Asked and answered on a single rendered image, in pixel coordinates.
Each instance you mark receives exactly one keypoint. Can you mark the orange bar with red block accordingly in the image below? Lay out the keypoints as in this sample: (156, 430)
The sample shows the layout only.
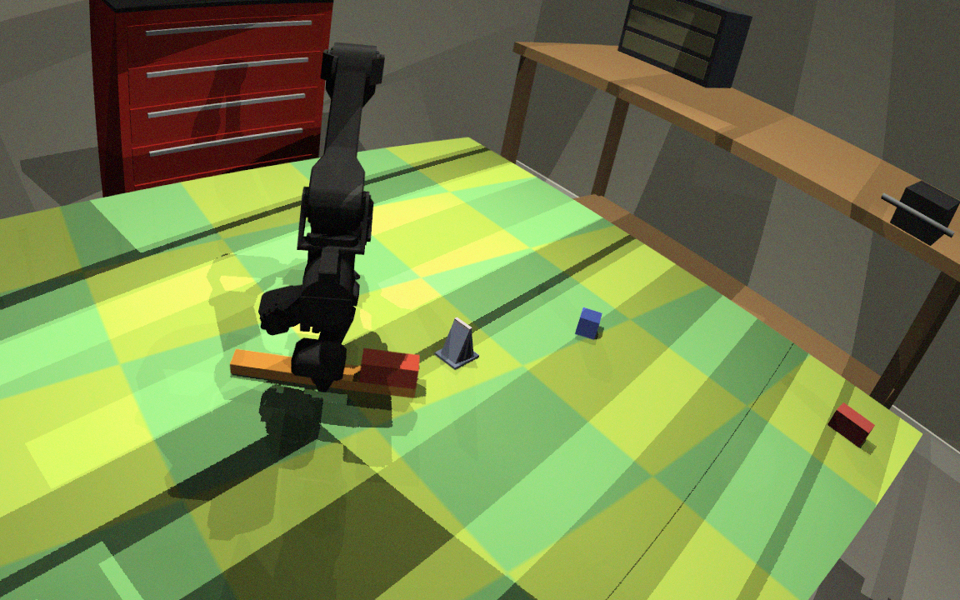
(381, 372)

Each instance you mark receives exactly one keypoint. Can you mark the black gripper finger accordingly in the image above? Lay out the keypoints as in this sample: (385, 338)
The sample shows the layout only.
(322, 384)
(342, 334)

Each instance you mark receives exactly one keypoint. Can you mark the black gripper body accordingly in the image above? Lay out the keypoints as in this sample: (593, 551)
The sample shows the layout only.
(320, 358)

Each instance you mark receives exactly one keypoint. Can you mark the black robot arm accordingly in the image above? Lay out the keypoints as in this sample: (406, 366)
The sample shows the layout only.
(340, 213)

